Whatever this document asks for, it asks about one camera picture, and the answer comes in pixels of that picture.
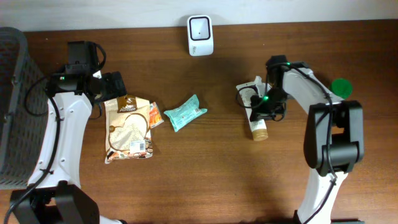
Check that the grey plastic mesh basket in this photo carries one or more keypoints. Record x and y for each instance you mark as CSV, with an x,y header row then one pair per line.
x,y
21,133

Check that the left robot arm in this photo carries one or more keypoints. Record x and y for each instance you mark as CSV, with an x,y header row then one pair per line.
x,y
53,192

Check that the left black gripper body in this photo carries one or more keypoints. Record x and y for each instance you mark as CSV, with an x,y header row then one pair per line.
x,y
111,87

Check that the orange tissue packet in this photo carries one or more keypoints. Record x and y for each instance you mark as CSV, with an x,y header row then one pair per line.
x,y
155,117

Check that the glutinous rice bag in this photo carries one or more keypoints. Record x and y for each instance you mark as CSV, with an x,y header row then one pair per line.
x,y
128,133

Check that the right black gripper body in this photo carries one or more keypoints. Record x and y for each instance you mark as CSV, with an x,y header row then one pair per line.
x,y
273,104

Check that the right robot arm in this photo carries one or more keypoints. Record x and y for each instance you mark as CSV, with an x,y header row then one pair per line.
x,y
333,141

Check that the white tube gold cap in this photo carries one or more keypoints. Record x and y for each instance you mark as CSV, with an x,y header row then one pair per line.
x,y
244,93

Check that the white barcode scanner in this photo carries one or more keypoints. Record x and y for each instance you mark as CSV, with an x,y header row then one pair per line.
x,y
200,35

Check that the green lid jar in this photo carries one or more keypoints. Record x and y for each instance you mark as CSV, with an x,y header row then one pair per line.
x,y
341,87

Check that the teal wipes packet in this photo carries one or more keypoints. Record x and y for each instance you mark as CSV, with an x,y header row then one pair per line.
x,y
184,114

